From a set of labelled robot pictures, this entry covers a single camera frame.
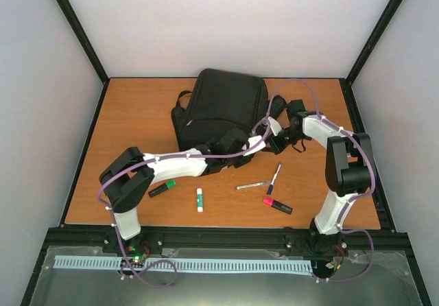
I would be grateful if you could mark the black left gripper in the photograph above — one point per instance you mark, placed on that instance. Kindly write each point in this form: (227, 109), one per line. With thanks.
(244, 162)

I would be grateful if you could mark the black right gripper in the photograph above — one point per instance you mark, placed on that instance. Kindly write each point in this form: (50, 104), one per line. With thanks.
(277, 147)

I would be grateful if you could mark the green white marker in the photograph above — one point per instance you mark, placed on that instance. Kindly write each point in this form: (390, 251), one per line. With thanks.
(258, 184)

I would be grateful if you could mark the blue capped white pen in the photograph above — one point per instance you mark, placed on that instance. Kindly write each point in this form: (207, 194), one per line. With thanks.
(273, 180)

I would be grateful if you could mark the white green glue stick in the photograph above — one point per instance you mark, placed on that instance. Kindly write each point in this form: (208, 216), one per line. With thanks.
(199, 198)

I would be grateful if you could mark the pink highlighter marker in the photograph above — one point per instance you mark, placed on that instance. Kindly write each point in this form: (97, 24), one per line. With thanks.
(277, 205)

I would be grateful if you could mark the black student backpack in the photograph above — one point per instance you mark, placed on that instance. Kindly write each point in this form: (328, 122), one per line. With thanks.
(221, 111)

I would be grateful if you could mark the green highlighter marker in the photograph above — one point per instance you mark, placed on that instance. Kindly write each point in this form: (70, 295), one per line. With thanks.
(161, 188)

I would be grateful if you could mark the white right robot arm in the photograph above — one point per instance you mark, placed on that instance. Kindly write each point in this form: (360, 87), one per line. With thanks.
(349, 168)

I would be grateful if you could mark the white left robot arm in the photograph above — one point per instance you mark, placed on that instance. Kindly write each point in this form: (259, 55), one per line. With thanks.
(127, 179)

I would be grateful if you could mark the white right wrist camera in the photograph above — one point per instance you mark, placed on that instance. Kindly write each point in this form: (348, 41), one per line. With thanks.
(275, 126)

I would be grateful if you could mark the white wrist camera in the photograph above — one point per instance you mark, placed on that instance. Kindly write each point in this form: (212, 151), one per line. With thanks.
(253, 144)
(275, 126)

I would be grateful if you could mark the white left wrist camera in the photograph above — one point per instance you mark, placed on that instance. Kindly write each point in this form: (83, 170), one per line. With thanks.
(253, 144)

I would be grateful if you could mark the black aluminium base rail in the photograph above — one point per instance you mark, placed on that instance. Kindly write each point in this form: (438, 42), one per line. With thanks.
(285, 241)

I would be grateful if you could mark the light blue cable duct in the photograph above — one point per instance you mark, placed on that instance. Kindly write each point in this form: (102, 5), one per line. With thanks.
(190, 266)

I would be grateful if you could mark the right black frame post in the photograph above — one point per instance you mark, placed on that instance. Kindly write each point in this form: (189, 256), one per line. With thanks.
(377, 32)

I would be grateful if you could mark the black frame post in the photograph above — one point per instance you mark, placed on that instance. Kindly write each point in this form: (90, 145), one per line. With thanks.
(83, 39)
(377, 32)

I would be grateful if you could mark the left black frame post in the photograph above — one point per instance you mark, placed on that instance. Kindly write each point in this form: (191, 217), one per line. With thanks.
(83, 39)

